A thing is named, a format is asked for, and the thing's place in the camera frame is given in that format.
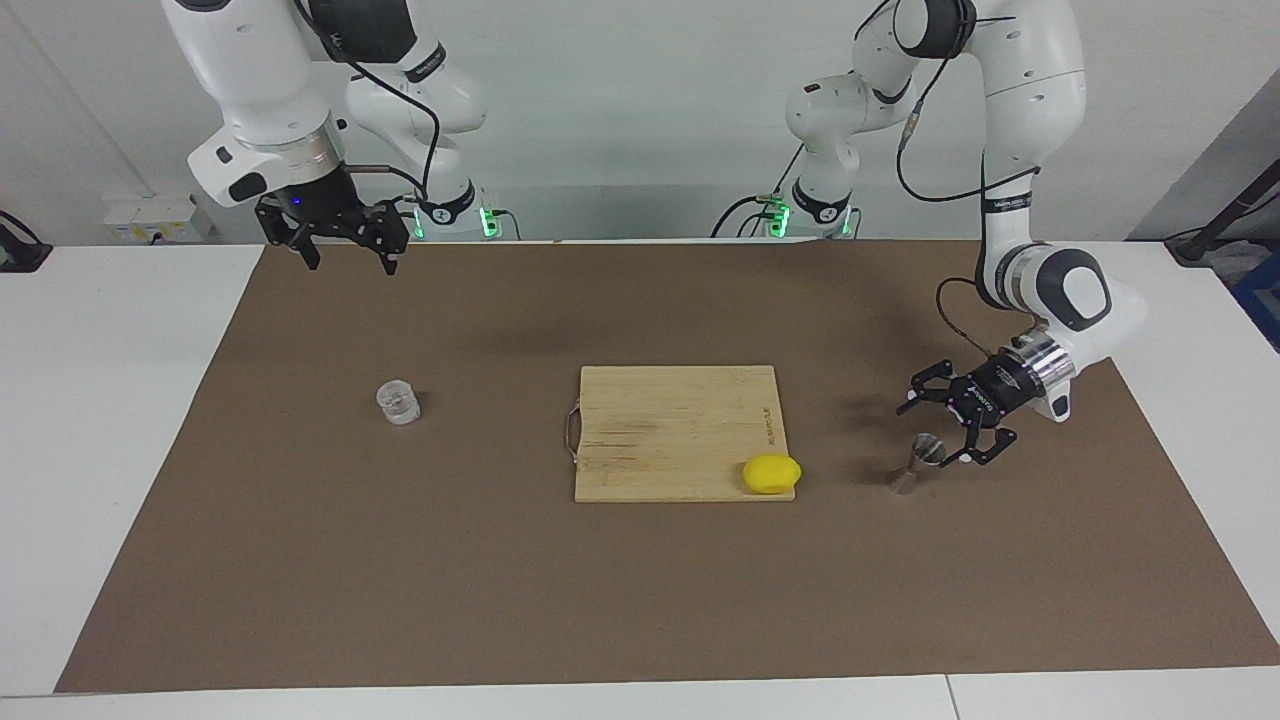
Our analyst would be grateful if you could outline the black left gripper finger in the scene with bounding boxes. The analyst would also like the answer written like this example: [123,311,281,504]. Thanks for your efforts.
[942,415,1019,468]
[897,362,961,413]

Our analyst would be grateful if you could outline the steel double jigger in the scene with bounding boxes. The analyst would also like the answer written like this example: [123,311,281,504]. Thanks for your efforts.
[887,433,949,497]

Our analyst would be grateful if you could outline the small clear glass cup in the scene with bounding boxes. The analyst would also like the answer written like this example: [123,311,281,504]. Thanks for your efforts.
[376,378,422,426]

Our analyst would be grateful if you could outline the yellow lemon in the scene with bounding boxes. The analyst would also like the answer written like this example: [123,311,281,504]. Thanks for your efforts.
[742,454,803,496]

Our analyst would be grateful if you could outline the wooden cutting board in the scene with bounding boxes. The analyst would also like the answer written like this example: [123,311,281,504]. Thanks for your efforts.
[575,365,797,503]

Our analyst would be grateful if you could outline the black stand pole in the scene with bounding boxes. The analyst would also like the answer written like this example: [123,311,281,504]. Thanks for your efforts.
[1165,155,1280,266]

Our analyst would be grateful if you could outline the blue crate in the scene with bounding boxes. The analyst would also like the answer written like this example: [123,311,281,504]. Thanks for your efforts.
[1230,250,1280,351]

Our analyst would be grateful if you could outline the brown table mat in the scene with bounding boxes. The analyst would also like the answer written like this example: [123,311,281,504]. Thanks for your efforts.
[55,240,1280,693]

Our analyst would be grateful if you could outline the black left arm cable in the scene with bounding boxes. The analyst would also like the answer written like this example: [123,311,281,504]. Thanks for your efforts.
[895,0,1046,361]

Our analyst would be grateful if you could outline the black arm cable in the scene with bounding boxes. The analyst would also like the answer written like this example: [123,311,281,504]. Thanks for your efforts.
[290,0,443,201]
[895,0,1046,361]

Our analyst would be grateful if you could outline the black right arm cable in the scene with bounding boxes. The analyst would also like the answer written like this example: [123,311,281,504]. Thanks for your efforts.
[290,0,443,201]

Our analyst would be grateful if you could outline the white wall socket box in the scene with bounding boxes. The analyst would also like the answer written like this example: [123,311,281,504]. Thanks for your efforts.
[103,195,216,244]

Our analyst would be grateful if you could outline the black left base cables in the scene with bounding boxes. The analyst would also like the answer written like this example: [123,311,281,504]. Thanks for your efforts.
[710,150,806,239]

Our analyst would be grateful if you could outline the black clamp mount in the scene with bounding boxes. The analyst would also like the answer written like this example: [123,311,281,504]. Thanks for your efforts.
[0,210,53,273]

